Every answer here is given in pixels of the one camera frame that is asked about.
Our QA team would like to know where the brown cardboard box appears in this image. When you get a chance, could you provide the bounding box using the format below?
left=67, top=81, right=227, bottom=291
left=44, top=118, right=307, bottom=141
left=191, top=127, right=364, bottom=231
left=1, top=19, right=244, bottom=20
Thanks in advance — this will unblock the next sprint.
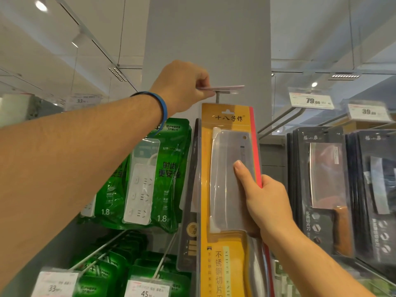
left=335, top=119, right=396, bottom=134

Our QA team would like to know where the white flip price tag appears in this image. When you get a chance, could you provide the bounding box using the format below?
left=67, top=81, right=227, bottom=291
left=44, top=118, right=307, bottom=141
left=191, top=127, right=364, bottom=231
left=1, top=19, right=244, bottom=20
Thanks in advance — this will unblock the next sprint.
left=198, top=85, right=245, bottom=95

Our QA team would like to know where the grey metal display shelf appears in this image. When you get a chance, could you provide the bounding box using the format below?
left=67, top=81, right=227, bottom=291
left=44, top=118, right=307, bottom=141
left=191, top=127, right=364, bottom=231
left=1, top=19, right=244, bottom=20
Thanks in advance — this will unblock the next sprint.
left=0, top=94, right=396, bottom=297

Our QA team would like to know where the person's right forearm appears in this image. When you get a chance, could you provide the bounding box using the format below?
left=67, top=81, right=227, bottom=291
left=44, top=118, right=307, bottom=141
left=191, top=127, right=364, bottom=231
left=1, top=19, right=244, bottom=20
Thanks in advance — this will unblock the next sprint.
left=263, top=224, right=375, bottom=297

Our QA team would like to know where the black packaged cleaver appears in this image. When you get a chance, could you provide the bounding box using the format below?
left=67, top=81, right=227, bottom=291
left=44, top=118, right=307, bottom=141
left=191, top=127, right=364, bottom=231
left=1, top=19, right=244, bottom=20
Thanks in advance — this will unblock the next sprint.
left=176, top=119, right=202, bottom=273

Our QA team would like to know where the blue wristband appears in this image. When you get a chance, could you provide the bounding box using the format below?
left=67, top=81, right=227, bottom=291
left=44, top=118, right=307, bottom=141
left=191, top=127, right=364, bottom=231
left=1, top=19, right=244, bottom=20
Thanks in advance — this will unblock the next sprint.
left=130, top=92, right=168, bottom=137

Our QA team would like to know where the person's left hand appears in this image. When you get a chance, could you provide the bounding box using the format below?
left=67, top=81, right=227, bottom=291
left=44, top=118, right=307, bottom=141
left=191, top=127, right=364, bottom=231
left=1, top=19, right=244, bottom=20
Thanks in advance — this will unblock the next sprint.
left=150, top=60, right=216, bottom=118

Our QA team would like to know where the yellow packaged cleaver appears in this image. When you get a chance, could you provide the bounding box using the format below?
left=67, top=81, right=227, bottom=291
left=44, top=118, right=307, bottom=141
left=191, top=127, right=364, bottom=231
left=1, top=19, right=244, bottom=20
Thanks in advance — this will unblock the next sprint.
left=200, top=103, right=275, bottom=297

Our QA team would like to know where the person's right hand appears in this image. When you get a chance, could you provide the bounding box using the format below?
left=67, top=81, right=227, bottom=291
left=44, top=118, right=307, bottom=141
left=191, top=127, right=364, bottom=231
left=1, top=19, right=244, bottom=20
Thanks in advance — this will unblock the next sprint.
left=233, top=160, right=295, bottom=245

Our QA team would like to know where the packaged cleaver wooden handle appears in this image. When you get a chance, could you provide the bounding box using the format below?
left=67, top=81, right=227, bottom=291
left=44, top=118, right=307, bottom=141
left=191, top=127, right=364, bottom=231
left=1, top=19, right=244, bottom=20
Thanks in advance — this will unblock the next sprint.
left=286, top=126, right=355, bottom=258

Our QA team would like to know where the white track spot light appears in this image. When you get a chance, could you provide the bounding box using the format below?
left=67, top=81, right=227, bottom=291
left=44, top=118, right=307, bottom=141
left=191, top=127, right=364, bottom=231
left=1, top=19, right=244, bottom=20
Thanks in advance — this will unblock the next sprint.
left=71, top=32, right=88, bottom=49

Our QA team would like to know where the person's left forearm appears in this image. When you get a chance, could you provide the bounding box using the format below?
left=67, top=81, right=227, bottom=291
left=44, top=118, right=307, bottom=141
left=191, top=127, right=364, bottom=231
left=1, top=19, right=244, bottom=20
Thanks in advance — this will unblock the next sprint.
left=0, top=95, right=167, bottom=291

